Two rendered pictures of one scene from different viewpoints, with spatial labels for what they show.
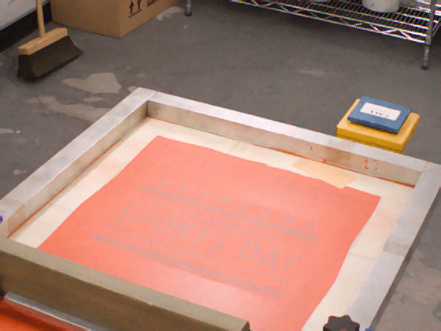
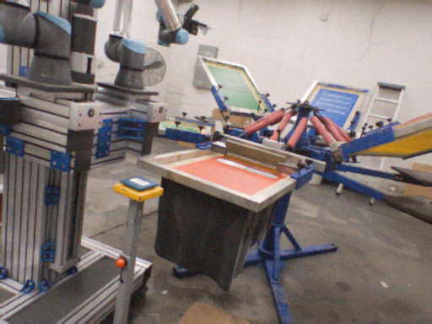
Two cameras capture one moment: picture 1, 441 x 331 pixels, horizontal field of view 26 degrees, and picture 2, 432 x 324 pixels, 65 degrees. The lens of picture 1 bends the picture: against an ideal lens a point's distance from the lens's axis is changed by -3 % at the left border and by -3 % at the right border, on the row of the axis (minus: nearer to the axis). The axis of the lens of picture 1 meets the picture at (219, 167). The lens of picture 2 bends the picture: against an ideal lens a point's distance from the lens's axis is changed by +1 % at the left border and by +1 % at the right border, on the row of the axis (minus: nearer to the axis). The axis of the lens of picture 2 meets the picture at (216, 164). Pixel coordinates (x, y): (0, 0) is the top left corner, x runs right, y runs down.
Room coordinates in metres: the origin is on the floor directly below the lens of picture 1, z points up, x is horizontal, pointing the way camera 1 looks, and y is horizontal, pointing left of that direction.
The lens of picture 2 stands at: (2.75, 0.04, 1.39)
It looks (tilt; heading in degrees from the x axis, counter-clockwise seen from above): 14 degrees down; 183
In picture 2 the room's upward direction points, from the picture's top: 11 degrees clockwise
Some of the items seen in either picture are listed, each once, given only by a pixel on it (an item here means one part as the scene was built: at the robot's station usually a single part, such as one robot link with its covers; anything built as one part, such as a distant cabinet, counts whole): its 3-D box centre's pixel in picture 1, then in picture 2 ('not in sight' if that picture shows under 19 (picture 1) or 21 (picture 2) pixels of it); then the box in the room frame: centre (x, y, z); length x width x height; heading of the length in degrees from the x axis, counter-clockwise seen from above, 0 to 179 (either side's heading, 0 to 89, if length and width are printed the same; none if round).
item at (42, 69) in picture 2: not in sight; (51, 67); (1.53, -0.70, 1.31); 0.15 x 0.15 x 0.10
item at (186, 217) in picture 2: not in sight; (195, 229); (1.39, -0.07, 0.74); 0.45 x 0.03 x 0.43; 67
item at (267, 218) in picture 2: not in sight; (258, 229); (1.25, 0.21, 0.74); 0.46 x 0.04 x 0.42; 157
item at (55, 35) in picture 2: not in sight; (51, 34); (1.54, -0.70, 1.42); 0.13 x 0.12 x 0.14; 139
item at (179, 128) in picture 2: not in sight; (180, 116); (0.26, -0.44, 1.05); 1.08 x 0.61 x 0.23; 97
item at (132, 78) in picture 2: not in sight; (130, 77); (1.06, -0.57, 1.31); 0.15 x 0.15 x 0.10
